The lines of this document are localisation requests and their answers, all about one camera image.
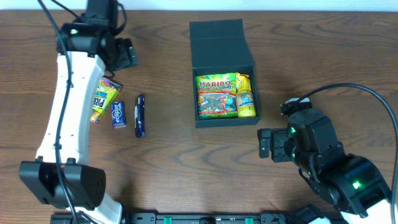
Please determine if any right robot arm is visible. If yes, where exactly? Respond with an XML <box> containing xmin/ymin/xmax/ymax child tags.
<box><xmin>257</xmin><ymin>108</ymin><xmax>397</xmax><ymax>223</ymax></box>

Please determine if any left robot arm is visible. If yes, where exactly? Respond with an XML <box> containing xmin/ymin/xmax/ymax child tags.
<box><xmin>19</xmin><ymin>1</ymin><xmax>138</xmax><ymax>223</ymax></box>

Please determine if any Haribo gummy candy bag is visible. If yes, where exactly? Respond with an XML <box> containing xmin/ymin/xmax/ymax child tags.
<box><xmin>195</xmin><ymin>73</ymin><xmax>238</xmax><ymax>119</ymax></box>

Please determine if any yellow Mentos gum bottle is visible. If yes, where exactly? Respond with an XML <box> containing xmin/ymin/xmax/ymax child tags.
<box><xmin>236</xmin><ymin>90</ymin><xmax>256</xmax><ymax>118</ymax></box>

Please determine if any Pretz snack box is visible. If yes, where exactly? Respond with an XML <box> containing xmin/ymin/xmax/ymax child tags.
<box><xmin>91</xmin><ymin>77</ymin><xmax>123</xmax><ymax>124</ymax></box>

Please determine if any dark blue candy bar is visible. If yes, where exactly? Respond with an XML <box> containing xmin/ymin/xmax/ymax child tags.
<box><xmin>134</xmin><ymin>95</ymin><xmax>146</xmax><ymax>138</ymax></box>

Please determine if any yellow candy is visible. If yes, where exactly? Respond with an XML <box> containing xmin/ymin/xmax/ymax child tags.
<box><xmin>236</xmin><ymin>73</ymin><xmax>251</xmax><ymax>93</ymax></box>

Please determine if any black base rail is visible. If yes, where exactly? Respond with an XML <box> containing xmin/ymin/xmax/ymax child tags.
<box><xmin>49</xmin><ymin>211</ymin><xmax>343</xmax><ymax>224</ymax></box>

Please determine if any blue Eclipse mint tin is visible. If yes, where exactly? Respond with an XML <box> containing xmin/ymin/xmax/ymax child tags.
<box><xmin>111</xmin><ymin>101</ymin><xmax>126</xmax><ymax>128</ymax></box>

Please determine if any black gift box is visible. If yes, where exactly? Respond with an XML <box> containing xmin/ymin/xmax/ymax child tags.
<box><xmin>189</xmin><ymin>19</ymin><xmax>261</xmax><ymax>128</ymax></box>

